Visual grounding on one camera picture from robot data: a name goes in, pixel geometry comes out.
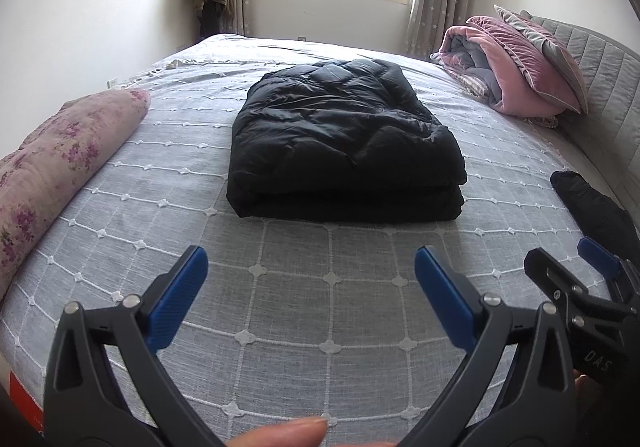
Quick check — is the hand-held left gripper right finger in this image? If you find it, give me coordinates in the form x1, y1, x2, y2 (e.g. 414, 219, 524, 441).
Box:
400, 245, 581, 447

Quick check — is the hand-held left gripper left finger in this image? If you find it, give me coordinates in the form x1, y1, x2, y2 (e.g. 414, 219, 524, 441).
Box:
42, 245, 227, 447

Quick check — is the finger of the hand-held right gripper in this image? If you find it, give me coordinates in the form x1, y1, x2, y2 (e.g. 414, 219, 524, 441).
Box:
576, 236, 640, 313
523, 247, 608, 315

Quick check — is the black puffer jacket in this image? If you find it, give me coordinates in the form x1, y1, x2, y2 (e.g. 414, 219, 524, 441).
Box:
226, 58, 468, 224

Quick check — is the person's left hand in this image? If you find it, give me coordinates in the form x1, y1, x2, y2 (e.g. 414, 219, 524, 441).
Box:
221, 416, 332, 447

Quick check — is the black cloth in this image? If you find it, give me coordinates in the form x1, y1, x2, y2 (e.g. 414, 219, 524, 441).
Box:
549, 170, 634, 262

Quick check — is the grey checked bedspread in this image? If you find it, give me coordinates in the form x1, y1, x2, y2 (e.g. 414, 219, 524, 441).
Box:
0, 31, 626, 447

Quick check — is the grey quilted headboard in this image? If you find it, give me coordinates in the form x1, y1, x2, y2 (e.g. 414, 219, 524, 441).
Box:
519, 8, 640, 224

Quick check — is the red mattress label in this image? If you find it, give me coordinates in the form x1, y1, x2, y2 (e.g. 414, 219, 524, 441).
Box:
8, 368, 47, 437

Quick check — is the floral pink quilt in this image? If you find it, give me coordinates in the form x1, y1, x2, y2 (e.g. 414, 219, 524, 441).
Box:
0, 88, 152, 300

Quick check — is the folded pink blanket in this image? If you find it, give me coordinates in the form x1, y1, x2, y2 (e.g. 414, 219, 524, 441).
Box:
431, 22, 562, 129

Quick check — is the grey pillow with pink trim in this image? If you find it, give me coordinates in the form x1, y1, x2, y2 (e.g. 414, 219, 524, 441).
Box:
493, 4, 589, 116

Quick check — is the striped pink sheet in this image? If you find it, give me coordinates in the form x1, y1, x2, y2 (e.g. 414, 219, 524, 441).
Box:
430, 51, 491, 100

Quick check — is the pink ribbed velvet pillow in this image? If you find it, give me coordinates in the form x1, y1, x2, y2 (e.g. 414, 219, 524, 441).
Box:
466, 15, 541, 98

